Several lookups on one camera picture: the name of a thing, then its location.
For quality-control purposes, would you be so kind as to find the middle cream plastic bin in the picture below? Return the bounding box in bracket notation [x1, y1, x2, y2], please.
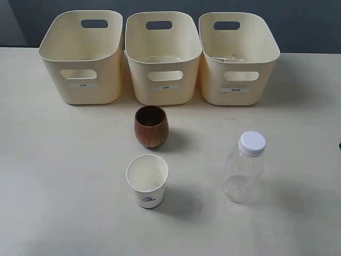
[125, 11, 202, 106]

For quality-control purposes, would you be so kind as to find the left cream plastic bin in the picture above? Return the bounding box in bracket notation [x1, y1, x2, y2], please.
[39, 10, 124, 105]

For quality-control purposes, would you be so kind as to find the cream plastic bin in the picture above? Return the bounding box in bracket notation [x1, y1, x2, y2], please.
[199, 12, 280, 106]
[125, 11, 202, 106]
[39, 10, 124, 105]

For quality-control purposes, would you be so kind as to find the clear plastic bottle white cap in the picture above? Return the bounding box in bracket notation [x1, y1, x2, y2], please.
[222, 131, 266, 203]

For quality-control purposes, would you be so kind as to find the white paper cup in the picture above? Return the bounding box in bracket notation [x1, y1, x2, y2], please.
[126, 154, 169, 209]

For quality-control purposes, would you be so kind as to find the brown wooden cup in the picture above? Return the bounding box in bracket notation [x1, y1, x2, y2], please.
[134, 106, 169, 148]

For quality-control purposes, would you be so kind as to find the right cream plastic bin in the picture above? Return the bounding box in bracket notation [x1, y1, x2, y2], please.
[199, 12, 280, 106]

